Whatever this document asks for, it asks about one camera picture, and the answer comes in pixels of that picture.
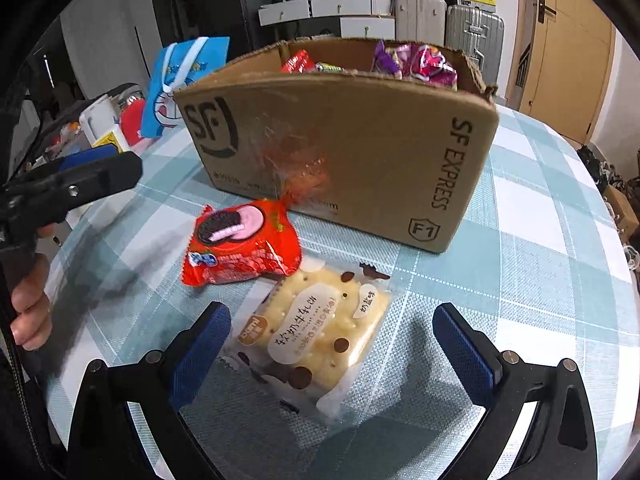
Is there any cream cracker sandwich packet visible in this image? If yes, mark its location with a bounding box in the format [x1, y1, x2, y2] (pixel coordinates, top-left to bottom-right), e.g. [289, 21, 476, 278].
[222, 255, 392, 419]

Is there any purple snack packet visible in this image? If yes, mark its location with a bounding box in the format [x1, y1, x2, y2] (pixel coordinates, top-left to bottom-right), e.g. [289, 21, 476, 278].
[372, 40, 402, 79]

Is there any person's left hand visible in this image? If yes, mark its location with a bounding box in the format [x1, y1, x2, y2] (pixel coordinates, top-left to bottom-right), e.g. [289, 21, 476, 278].
[11, 252, 52, 351]

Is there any yellow drink carton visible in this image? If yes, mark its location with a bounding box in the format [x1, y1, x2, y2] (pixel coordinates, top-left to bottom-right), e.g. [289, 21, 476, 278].
[92, 124, 129, 153]

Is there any red gift bag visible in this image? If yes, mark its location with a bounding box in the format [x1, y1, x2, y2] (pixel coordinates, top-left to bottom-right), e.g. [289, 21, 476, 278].
[119, 99, 145, 146]

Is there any blue Doraemon tote bag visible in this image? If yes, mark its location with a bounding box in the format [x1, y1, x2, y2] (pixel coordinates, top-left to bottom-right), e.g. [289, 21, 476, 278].
[140, 37, 230, 139]

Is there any checkered blue tablecloth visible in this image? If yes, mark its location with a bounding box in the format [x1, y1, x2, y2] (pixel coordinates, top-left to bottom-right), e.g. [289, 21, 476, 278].
[41, 108, 639, 479]

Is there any red Oreo snack packet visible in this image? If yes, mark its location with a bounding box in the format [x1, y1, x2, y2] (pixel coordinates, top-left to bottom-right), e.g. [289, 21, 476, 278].
[181, 200, 302, 287]

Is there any red triangular snack packet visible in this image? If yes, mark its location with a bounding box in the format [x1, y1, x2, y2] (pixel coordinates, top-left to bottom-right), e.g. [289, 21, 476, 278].
[280, 49, 316, 74]

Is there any brown SF cardboard box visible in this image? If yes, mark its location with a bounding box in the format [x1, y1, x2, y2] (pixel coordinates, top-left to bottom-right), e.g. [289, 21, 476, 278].
[175, 37, 499, 254]

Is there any white drawer desk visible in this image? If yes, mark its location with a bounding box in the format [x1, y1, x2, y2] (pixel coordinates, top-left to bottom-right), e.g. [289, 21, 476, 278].
[258, 0, 396, 40]

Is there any purple candy packet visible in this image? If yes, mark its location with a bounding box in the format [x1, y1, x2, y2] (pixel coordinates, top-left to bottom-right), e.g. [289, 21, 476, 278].
[396, 42, 458, 90]

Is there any beige hard suitcase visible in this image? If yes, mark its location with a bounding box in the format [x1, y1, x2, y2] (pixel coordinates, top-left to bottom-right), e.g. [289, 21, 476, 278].
[394, 0, 447, 46]

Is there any wooden door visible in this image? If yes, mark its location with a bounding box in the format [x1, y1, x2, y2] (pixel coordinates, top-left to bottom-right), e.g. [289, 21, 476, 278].
[520, 0, 615, 144]

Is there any silver hard suitcase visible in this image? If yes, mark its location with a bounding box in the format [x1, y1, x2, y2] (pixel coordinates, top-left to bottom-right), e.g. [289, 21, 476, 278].
[445, 4, 504, 84]

